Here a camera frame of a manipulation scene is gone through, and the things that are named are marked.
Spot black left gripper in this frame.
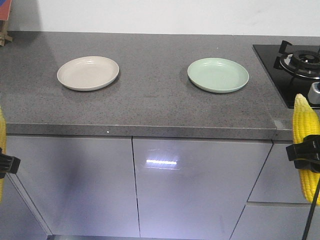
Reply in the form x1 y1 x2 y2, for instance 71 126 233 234
0 148 20 178

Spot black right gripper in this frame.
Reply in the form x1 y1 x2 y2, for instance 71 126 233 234
286 134 320 173

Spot orange-yellow corn cob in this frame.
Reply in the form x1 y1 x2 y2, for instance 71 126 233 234
0 109 7 201

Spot bright yellow corn cob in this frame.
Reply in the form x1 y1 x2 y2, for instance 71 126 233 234
292 93 320 203

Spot grey base cabinets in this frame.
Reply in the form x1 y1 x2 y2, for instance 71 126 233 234
0 136 310 240

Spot black gas stove top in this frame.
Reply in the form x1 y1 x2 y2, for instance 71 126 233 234
253 40 320 109

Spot wooden rack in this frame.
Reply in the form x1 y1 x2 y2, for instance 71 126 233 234
0 0 13 48

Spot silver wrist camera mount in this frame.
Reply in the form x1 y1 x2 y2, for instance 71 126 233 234
307 81 320 105

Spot black cable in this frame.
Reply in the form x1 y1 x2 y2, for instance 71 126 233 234
301 174 320 240

